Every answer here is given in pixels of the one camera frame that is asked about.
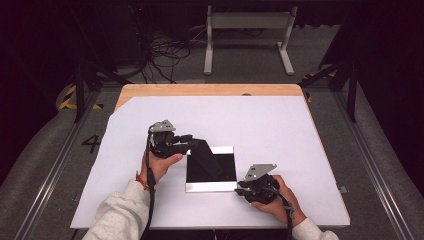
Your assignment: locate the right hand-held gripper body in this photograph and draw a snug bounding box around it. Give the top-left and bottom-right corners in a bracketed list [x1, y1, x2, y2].
[237, 163, 282, 205]

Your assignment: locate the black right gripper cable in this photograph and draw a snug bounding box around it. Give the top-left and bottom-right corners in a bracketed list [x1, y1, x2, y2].
[266, 188, 296, 240]

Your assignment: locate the aluminium floor rail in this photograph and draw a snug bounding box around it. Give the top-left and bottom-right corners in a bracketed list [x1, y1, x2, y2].
[13, 89, 101, 240]
[333, 89, 416, 240]

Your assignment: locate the red bracelet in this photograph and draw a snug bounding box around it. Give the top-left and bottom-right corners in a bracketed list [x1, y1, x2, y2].
[134, 171, 152, 192]

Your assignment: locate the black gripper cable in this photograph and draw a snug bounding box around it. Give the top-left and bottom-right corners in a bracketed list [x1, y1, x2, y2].
[266, 188, 296, 240]
[141, 133, 157, 240]

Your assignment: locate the person's left hand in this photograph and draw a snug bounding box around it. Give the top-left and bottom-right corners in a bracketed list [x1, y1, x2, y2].
[139, 151, 184, 185]

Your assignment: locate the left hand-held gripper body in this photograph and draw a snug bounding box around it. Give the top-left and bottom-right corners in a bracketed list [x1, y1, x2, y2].
[148, 119, 189, 159]

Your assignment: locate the tangle of black floor cables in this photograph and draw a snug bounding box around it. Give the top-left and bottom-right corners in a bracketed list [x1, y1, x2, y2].
[139, 33, 193, 84]

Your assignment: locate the black metal stand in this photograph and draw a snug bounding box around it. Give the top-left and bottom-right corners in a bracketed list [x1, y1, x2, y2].
[71, 9, 134, 124]
[298, 9, 361, 124]

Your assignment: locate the person's right hand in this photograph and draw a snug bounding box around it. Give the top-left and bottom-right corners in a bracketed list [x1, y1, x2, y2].
[250, 174, 307, 228]

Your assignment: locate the white table sheet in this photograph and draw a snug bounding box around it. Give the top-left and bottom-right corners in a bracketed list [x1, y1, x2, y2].
[70, 95, 351, 230]

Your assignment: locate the yellow black hazard tape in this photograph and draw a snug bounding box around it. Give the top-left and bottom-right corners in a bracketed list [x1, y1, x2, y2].
[58, 84, 104, 111]

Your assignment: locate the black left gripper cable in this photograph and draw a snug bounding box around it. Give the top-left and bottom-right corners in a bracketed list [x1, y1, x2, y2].
[141, 133, 157, 240]

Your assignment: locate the grey metal desk frame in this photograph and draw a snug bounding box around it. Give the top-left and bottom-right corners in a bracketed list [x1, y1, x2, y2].
[203, 4, 299, 76]

